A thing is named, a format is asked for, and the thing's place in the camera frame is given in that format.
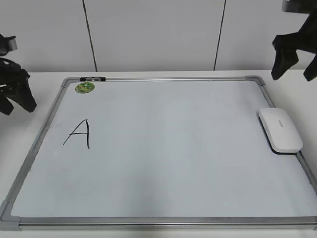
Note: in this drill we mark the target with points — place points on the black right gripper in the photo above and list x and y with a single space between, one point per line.
305 39

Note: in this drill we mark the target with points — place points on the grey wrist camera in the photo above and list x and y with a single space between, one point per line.
7 44
299 6

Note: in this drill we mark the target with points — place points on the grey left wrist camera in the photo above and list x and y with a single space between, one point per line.
7 44

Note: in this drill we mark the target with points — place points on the round green sticker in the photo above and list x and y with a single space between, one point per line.
84 88

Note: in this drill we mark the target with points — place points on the white board eraser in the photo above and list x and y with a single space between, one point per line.
280 130

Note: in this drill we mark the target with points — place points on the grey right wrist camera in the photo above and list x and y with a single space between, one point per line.
299 6

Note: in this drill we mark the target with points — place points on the black metal hanging clip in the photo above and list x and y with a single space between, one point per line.
98 79

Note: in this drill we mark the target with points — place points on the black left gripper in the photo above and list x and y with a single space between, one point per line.
14 85

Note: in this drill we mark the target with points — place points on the white board with aluminium frame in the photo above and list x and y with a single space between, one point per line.
159 153

